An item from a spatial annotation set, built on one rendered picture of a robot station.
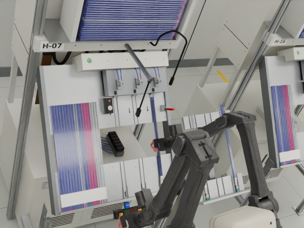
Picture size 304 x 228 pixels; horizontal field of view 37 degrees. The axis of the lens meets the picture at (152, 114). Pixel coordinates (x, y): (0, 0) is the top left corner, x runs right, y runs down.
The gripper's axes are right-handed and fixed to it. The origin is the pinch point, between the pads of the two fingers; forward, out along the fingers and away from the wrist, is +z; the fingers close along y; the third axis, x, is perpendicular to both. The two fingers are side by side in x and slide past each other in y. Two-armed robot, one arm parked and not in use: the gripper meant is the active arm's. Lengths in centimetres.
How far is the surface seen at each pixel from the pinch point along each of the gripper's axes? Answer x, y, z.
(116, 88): -30.9, 23.6, -4.7
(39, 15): -64, 64, -18
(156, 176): 17.0, 2.7, 1.9
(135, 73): -38.3, 11.7, -4.8
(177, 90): -39, -127, 163
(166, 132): -5.3, -7.6, 3.6
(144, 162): 8.4, 9.5, 1.8
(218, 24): -101, -178, 150
